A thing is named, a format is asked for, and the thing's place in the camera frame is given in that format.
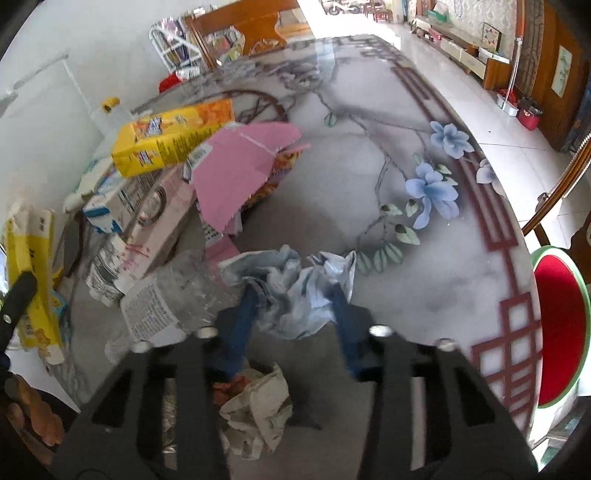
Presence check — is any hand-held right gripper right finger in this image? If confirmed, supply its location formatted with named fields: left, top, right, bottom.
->
left=328, top=283, right=540, bottom=480

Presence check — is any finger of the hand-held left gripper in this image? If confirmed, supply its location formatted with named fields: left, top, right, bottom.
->
left=0, top=271, right=39, bottom=357

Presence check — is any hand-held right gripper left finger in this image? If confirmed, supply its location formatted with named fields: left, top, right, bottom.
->
left=52, top=285, right=260, bottom=480

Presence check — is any light blue paper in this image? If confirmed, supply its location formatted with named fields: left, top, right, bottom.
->
left=217, top=244, right=359, bottom=343

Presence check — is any person's left hand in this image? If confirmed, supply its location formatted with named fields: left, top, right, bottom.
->
left=0, top=371, right=65, bottom=462

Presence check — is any yellow tissue pack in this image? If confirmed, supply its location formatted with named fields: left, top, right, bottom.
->
left=2, top=204, right=66, bottom=366

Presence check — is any crushed bottle with white label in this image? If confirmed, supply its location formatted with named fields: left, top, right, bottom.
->
left=120, top=251, right=237, bottom=352

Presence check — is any crumpled white paper ball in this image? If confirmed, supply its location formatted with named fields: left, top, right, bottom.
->
left=219, top=362, right=295, bottom=461

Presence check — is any clear bottle with grey label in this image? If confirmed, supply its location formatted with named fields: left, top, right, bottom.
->
left=87, top=234, right=139, bottom=307

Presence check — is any pale pink carton box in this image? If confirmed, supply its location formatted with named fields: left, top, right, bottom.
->
left=121, top=167, right=200, bottom=283

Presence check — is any blue and white milk carton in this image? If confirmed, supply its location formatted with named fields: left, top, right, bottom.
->
left=83, top=167, right=158, bottom=237

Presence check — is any torn pink cardboard box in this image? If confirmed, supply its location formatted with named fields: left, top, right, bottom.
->
left=182, top=122, right=313, bottom=265

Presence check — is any yellow carton box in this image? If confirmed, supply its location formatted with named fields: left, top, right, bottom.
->
left=112, top=98, right=237, bottom=179

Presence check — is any red plate green rim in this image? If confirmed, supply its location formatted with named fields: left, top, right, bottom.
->
left=530, top=246, right=591, bottom=409

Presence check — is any wooden chair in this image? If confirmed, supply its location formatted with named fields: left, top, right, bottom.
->
left=521, top=137, right=591, bottom=246

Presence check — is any metal tray with red item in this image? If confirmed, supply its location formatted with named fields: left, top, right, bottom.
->
left=496, top=88, right=520, bottom=117

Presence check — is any red bucket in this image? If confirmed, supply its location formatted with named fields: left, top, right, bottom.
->
left=517, top=97, right=544, bottom=131

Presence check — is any low white media cabinet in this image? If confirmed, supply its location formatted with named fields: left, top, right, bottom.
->
left=412, top=15, right=514, bottom=89

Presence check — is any wooden cabinet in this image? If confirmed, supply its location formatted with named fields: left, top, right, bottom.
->
left=182, top=0, right=315, bottom=71

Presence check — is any wooden partition door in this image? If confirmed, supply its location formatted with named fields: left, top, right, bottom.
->
left=512, top=0, right=591, bottom=154

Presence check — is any white wire rack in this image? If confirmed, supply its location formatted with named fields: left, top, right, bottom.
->
left=148, top=17, right=206, bottom=80

